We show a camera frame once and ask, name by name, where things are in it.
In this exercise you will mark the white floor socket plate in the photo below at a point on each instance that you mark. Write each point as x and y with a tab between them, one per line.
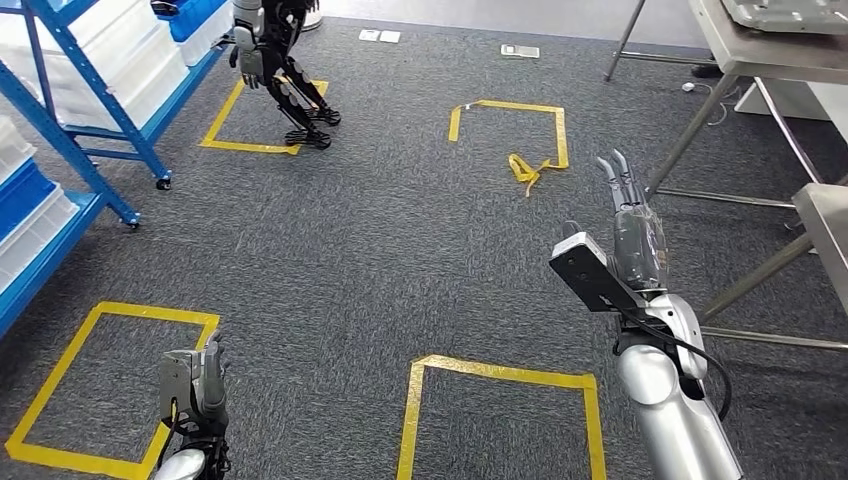
390	36
369	36
520	51

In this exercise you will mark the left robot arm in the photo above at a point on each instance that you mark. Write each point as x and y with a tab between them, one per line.
179	467

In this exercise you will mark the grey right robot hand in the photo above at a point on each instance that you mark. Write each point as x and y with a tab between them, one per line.
639	252

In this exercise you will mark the black stand with ribbed feet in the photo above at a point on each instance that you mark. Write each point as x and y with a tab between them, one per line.
275	60

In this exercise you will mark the white round base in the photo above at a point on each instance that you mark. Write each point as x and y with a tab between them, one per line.
311	23

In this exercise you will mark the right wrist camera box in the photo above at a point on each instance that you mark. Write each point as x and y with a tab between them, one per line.
590	278

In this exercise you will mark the yellow tape square peeling loose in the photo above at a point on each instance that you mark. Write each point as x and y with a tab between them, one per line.
560	132

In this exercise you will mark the blue metal shelf rack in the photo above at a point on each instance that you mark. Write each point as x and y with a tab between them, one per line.
46	265
99	79

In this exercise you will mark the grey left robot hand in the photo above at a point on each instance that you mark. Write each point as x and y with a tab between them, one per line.
213	378

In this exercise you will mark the stainless steel table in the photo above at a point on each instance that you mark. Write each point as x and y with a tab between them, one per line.
825	225
762	56

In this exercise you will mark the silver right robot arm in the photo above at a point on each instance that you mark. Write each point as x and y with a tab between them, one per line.
676	417

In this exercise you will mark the black plastic part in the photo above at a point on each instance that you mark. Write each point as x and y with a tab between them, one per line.
164	6

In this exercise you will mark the yellow floor tape square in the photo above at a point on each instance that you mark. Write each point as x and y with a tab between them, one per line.
414	411
46	384

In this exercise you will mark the white cabinet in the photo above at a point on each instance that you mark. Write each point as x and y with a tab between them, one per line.
828	106

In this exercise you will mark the grey metal tray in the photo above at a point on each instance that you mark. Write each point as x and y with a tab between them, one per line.
788	13

